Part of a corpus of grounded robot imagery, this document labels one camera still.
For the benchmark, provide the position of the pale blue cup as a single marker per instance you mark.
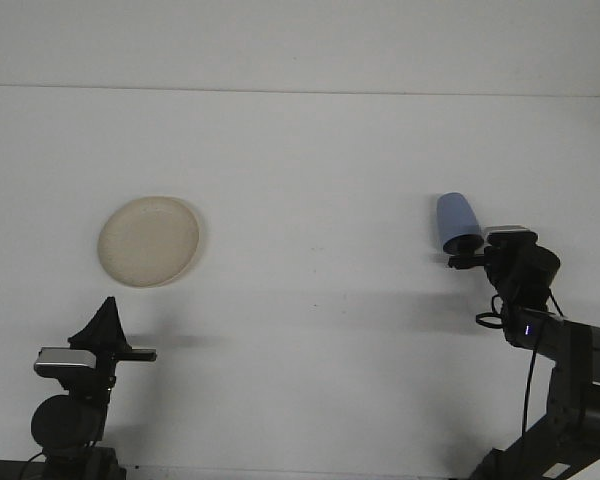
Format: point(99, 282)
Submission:
point(452, 215)

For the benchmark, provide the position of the pale cream round plate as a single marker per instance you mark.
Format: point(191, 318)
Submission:
point(145, 240)

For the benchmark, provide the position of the dark panel with orange edge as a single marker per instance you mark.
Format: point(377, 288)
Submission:
point(0, 470)

